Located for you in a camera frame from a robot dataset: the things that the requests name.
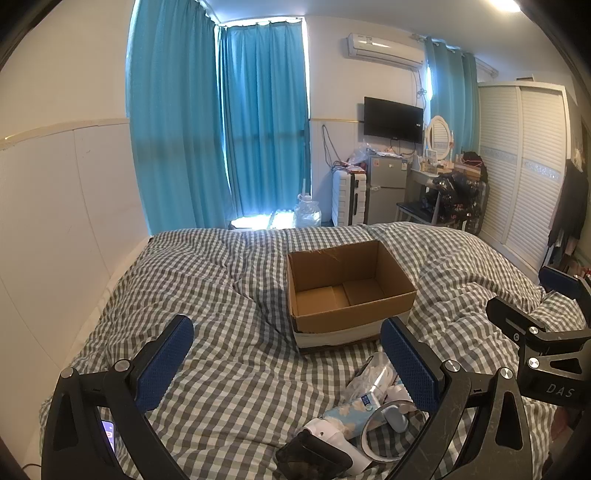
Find white handheld device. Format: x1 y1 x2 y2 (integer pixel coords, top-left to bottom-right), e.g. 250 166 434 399
295 418 372 472

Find blue window curtain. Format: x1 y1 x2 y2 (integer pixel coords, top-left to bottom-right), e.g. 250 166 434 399
216 22 311 228

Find clear plastic jar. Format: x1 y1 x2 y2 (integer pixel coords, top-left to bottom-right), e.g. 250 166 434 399
345 353 399 403

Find grey mini fridge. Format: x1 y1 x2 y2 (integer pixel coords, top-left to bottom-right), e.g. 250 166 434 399
367 154 410 226

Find wide blue curtain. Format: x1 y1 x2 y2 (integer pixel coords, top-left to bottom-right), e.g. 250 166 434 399
126 0 232 234

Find narrow blue curtain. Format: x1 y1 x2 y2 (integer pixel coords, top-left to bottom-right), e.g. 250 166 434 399
424 37 481 163

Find dark stool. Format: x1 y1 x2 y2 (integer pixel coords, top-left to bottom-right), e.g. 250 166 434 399
395 200 437 227

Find pile of dark bags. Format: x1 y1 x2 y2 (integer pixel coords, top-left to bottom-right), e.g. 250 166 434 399
431 170 489 232

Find clear plastic bag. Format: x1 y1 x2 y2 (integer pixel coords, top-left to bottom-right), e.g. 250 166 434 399
346 142 380 169

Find grey checkered blanket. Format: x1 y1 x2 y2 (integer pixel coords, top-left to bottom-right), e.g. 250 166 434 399
39 222 578 480

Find white air conditioner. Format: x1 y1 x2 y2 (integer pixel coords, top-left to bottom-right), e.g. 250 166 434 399
343 32 426 71

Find white dressing table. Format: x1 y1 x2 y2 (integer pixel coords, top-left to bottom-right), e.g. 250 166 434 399
408 165 445 205

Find white louvred wardrobe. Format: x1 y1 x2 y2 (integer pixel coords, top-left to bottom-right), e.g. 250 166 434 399
477 82 572 274

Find white roll of tape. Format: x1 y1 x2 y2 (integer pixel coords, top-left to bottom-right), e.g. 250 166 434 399
360 401 430 463

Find black wall television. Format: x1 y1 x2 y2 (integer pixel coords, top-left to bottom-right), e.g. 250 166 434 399
363 96 424 144

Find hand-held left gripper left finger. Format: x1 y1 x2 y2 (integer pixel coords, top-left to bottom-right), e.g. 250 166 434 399
41 315 204 480

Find pale blue earbud case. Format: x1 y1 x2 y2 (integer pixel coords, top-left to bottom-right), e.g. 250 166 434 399
383 402 408 431

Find white oval mirror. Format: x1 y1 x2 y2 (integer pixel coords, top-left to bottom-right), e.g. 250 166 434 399
425 115 451 163

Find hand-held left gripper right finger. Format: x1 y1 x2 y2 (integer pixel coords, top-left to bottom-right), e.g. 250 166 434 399
381 318 539 480

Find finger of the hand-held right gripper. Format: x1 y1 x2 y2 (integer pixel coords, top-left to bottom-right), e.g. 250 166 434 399
487 295 591 352
539 265 591 303

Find black handheld object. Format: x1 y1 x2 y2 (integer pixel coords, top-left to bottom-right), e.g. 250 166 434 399
274 434 352 480

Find white suitcase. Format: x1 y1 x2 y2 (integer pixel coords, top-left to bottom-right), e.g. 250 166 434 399
331 170 369 227

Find brown cardboard box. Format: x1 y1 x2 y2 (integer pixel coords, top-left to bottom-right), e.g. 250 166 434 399
286 240 419 355

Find hanging dark clothes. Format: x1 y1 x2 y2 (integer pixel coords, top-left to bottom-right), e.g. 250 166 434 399
547 158 590 251

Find blue patterned tissue packet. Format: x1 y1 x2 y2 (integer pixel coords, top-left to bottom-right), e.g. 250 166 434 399
322 392 385 435

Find clear water jug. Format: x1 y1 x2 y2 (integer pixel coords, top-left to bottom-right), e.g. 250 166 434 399
294 194 323 228

